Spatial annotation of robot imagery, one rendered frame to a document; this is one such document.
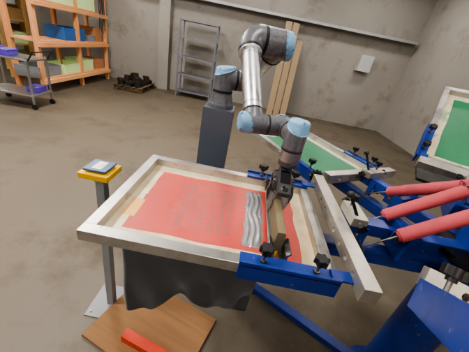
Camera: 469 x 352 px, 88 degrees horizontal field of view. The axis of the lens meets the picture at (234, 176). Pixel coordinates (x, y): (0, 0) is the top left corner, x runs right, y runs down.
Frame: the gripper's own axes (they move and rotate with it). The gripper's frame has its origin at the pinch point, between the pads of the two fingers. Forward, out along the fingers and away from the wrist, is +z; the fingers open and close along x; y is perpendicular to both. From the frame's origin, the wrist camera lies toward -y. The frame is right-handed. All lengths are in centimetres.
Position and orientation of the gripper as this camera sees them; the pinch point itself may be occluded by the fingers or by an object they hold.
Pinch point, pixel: (274, 209)
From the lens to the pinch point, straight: 97.9
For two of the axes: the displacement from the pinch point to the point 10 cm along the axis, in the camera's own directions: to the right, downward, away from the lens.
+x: -9.8, -2.0, 0.0
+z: -1.8, 8.7, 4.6
